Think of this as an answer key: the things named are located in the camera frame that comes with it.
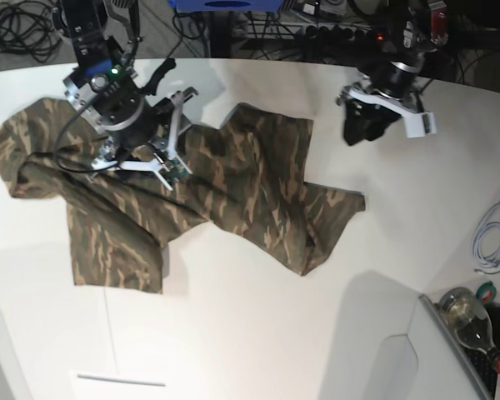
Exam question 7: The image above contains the clear glass bottle red cap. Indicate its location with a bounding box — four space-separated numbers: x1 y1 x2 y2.
438 287 500 374

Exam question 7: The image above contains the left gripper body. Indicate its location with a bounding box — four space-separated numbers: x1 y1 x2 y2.
368 60 423 98

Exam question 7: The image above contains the black power strip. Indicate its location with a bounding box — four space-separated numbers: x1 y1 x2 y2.
298 23 386 43

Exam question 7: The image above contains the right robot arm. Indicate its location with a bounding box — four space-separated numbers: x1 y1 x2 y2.
52 1 176 150

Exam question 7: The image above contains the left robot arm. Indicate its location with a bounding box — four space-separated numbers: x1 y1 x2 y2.
337 1 448 146

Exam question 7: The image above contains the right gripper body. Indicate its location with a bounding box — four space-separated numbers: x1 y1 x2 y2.
64 57 178 151

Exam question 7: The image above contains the green tape roll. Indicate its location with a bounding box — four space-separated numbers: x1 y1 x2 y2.
476 281 497 305

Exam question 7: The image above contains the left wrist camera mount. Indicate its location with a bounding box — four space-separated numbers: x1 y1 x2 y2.
337 81 437 138

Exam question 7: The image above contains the camouflage t-shirt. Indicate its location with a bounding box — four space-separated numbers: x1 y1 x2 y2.
0 97 366 293

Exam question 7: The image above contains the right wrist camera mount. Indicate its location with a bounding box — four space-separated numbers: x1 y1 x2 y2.
91 87 198 191

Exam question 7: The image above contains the light blue coiled cable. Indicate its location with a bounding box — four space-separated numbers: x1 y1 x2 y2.
471 198 500 274

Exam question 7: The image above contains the black coiled floor cable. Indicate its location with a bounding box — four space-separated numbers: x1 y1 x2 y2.
0 0 65 64

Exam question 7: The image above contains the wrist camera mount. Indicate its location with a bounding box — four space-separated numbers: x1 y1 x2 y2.
337 81 437 138
91 87 198 191

